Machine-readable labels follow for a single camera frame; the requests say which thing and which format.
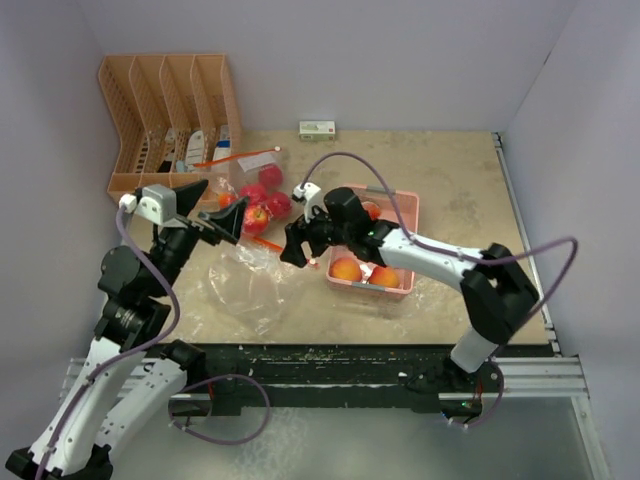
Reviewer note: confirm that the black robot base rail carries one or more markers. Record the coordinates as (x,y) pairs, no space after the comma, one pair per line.
(417,377)

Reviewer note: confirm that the blue white box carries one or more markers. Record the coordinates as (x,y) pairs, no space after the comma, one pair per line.
(222,150)

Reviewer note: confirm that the clear orange-zipper bag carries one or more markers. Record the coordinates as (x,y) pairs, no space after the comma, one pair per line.
(252,284)
(232,173)

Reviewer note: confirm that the yellow red pear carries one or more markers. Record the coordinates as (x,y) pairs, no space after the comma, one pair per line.
(225,199)

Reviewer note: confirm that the red apple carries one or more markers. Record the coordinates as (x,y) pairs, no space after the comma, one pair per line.
(270,177)
(256,220)

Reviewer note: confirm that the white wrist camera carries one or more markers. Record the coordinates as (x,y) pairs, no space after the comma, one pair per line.
(155,203)
(310,196)

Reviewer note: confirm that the white leaflet package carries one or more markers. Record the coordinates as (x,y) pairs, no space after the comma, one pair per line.
(195,151)

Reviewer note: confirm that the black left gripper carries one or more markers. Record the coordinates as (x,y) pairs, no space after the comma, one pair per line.
(188,195)

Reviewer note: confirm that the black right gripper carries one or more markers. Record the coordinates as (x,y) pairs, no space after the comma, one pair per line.
(299,232)

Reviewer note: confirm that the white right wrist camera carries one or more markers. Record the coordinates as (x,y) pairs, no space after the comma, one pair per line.
(310,196)

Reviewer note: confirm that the green white small box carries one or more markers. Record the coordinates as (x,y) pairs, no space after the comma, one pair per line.
(317,131)

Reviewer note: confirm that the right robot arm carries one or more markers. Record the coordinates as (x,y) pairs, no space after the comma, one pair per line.
(497,293)

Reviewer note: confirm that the peach plastic file organizer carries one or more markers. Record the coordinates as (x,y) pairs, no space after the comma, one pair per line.
(156,102)

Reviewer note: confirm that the clear orange-zipper top bag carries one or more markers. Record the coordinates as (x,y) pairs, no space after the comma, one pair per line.
(232,173)

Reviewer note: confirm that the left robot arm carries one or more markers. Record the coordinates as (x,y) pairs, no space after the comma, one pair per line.
(93,423)

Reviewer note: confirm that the dark red round fruit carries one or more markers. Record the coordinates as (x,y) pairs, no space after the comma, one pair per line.
(256,193)

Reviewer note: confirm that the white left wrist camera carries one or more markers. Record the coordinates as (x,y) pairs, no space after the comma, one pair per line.
(155,203)

